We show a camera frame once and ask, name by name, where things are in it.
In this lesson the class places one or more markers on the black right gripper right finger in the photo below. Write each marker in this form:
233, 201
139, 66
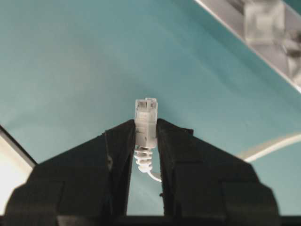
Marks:
204, 185

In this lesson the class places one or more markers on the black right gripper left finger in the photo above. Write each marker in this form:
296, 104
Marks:
87, 185

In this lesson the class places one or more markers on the aluminium extrusion frame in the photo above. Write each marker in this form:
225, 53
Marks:
283, 55

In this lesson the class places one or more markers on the white plastic cable clip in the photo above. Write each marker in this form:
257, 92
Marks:
264, 21

